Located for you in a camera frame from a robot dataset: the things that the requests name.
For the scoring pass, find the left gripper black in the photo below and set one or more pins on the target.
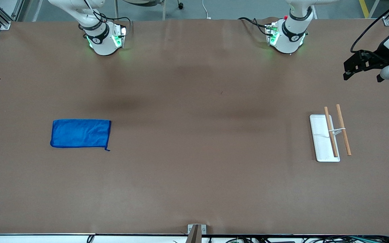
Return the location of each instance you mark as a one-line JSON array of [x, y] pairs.
[[381, 55]]

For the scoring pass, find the blue microfiber towel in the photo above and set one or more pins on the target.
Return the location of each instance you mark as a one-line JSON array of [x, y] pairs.
[[79, 133]]

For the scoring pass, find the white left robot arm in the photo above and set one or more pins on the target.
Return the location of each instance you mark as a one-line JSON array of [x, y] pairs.
[[289, 37]]

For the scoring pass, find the white rack with wooden rods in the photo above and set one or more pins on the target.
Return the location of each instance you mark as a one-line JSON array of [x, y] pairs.
[[321, 135]]

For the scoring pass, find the chair base with caster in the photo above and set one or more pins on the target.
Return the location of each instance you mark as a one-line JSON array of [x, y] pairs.
[[147, 2]]

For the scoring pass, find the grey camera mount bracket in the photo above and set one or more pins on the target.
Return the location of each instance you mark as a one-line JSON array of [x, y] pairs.
[[196, 231]]

